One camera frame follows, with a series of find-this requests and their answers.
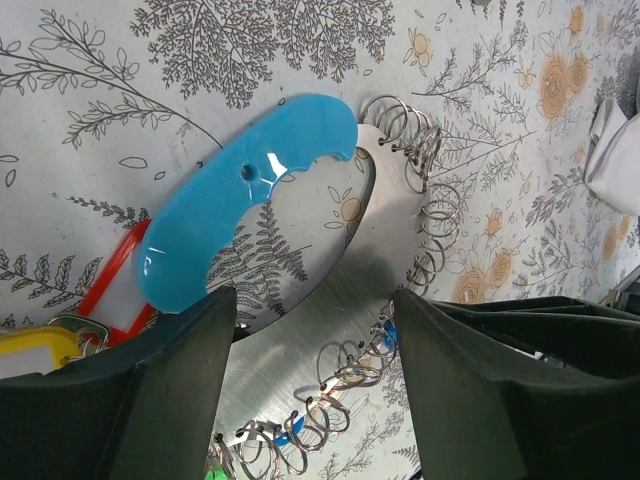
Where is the red key tag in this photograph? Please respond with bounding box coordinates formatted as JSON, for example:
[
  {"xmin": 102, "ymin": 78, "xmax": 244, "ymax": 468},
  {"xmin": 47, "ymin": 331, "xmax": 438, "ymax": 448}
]
[{"xmin": 77, "ymin": 219, "xmax": 156, "ymax": 347}]

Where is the green key tag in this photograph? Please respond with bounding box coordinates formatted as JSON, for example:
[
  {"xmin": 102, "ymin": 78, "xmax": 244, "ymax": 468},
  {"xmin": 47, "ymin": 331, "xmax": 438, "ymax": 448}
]
[{"xmin": 204, "ymin": 464, "xmax": 228, "ymax": 480}]

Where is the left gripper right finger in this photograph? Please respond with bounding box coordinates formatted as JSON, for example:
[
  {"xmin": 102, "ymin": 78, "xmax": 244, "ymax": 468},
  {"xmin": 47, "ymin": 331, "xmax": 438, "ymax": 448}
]
[{"xmin": 393, "ymin": 289, "xmax": 639, "ymax": 479}]

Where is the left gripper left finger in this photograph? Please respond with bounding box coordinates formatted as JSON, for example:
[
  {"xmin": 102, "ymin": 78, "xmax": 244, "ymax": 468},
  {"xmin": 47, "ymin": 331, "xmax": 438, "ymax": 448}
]
[{"xmin": 1, "ymin": 287, "xmax": 236, "ymax": 479}]

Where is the yellow tagged key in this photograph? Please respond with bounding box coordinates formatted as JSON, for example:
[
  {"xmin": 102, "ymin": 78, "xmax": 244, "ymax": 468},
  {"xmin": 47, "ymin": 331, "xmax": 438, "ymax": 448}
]
[{"xmin": 1, "ymin": 314, "xmax": 111, "ymax": 379}]

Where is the white cloth cover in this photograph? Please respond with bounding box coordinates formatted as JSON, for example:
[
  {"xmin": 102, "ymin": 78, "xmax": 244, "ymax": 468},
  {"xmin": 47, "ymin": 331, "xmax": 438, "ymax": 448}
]
[{"xmin": 584, "ymin": 97, "xmax": 639, "ymax": 216}]

